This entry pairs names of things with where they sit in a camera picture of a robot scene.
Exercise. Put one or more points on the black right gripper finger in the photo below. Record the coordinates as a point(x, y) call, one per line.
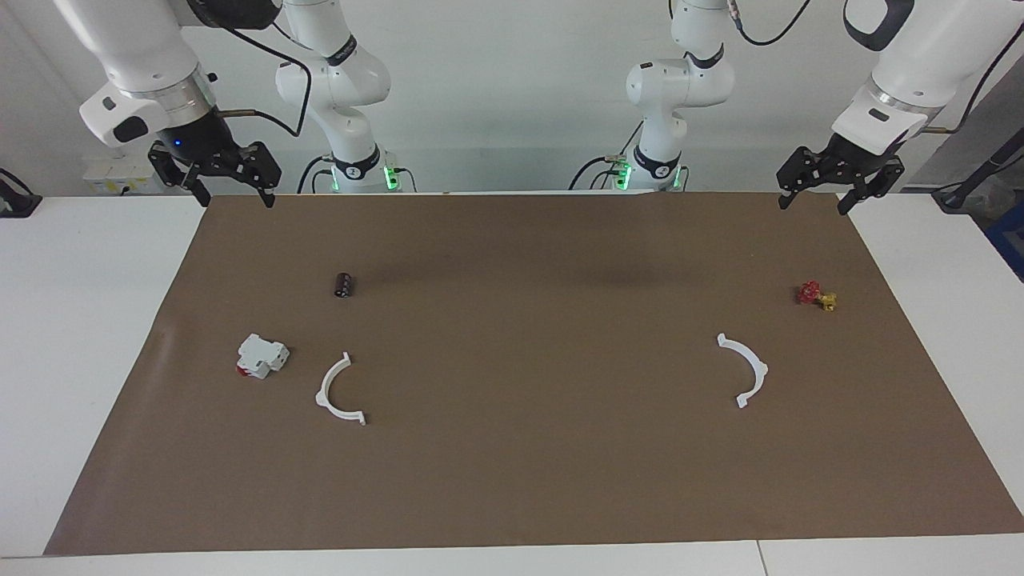
point(268, 172)
point(180, 174)

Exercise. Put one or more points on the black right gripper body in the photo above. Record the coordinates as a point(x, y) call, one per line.
point(200, 144)

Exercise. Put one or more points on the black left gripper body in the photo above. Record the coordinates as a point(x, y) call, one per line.
point(848, 160)

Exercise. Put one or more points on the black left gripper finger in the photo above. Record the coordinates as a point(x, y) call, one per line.
point(800, 168)
point(876, 178)

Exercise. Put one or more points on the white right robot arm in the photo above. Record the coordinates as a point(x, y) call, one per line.
point(144, 48)

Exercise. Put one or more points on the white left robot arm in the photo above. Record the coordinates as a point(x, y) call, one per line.
point(912, 72)

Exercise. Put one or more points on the black stand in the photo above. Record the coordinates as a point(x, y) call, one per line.
point(956, 196)

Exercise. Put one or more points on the red and yellow valve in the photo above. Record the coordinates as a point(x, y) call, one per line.
point(810, 294)

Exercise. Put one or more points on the black cylindrical capacitor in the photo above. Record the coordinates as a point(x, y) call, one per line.
point(345, 285)

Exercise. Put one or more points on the blue box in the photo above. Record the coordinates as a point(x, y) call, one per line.
point(1010, 240)

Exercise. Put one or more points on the white circuit breaker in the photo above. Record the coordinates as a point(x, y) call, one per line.
point(260, 354)

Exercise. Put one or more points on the brown table mat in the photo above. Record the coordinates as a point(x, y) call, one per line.
point(528, 448)

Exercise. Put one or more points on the black clamp mount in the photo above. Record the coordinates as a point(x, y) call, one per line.
point(18, 204)

